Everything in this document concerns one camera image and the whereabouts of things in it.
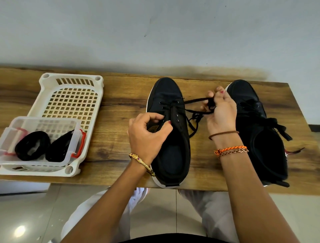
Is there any orange braided bracelet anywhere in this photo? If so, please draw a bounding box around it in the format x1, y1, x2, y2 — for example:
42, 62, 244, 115
213, 145, 250, 159

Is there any black sneaker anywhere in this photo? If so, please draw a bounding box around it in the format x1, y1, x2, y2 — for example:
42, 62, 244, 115
145, 76, 192, 189
224, 79, 291, 189

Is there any clear container with red handles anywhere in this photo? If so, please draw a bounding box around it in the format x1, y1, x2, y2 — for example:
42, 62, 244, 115
0, 116, 87, 165

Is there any person's left hand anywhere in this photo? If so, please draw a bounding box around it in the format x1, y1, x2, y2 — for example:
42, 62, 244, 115
128, 112, 174, 166

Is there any gold bracelet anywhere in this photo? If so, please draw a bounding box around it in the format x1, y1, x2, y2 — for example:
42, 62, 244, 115
128, 152, 157, 178

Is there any person's black shirt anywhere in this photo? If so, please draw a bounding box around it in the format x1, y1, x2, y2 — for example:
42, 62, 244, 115
119, 232, 232, 243

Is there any white plastic lattice basket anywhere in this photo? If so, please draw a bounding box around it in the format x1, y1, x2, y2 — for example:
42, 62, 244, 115
0, 72, 105, 178

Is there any person's right hand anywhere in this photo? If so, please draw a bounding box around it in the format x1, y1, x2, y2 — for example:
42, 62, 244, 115
200, 85, 239, 139

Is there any person's right forearm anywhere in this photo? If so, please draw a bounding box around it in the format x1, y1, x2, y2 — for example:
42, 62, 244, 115
212, 132, 302, 243

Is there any person's left forearm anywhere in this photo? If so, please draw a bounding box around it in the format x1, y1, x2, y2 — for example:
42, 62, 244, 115
61, 161, 154, 243

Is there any black rolled band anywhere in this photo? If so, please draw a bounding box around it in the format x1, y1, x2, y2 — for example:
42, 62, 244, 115
45, 130, 76, 163
14, 131, 51, 161

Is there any white box under table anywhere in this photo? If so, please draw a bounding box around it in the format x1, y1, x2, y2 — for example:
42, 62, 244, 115
0, 179, 49, 195

